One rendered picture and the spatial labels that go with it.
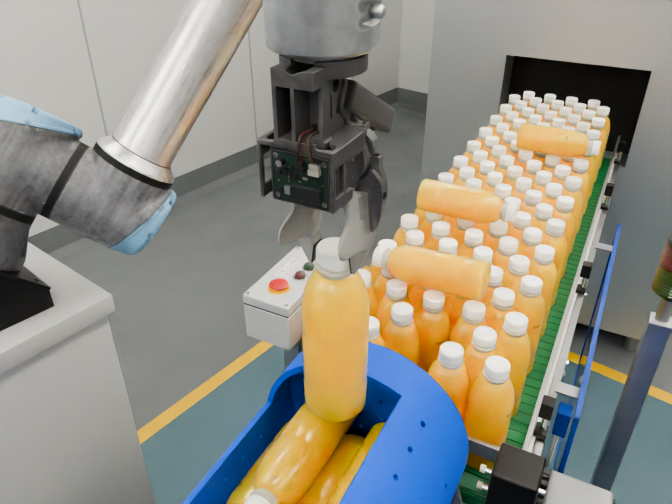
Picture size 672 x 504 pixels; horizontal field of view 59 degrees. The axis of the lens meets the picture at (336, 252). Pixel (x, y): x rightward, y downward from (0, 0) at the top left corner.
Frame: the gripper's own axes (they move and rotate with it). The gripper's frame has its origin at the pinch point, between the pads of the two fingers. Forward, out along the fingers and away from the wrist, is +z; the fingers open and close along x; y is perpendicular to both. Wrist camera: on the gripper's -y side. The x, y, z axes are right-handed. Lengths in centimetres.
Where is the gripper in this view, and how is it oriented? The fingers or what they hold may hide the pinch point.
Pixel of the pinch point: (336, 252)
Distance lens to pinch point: 59.0
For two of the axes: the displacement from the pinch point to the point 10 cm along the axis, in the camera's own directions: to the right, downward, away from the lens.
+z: 0.0, 8.5, 5.3
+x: 8.9, 2.4, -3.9
